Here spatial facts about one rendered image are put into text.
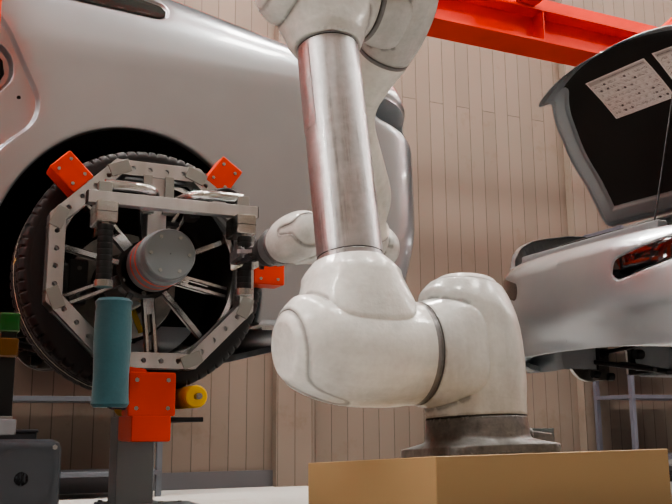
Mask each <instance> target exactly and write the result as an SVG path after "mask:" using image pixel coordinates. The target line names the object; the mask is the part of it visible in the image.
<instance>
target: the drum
mask: <svg viewBox="0 0 672 504"><path fill-rule="evenodd" d="M194 262H195V248H194V245H193V243H192V242H191V240H190V239H189V237H188V236H187V235H185V234H184V233H182V232H181V231H178V230H176V229H162V230H158V231H155V232H152V233H150V234H149V235H147V236H146V237H145V238H143V239H142V240H141V241H140V242H138V243H137V244H136V245H135V246H134V247H133V248H132V249H131V251H130V252H129V254H128V257H127V261H126V268H127V273H128V275H129V277H130V279H131V281H132V282H133V283H134V284H135V285H136V286H137V287H139V288H140V289H142V290H145V291H148V292H159V291H162V290H165V289H167V288H169V287H171V286H172V285H174V284H176V283H178V282H179V281H181V280H182V279H184V278H185V277H186V276H187V274H188V273H189V272H190V270H191V269H192V267H193V265H194Z"/></svg>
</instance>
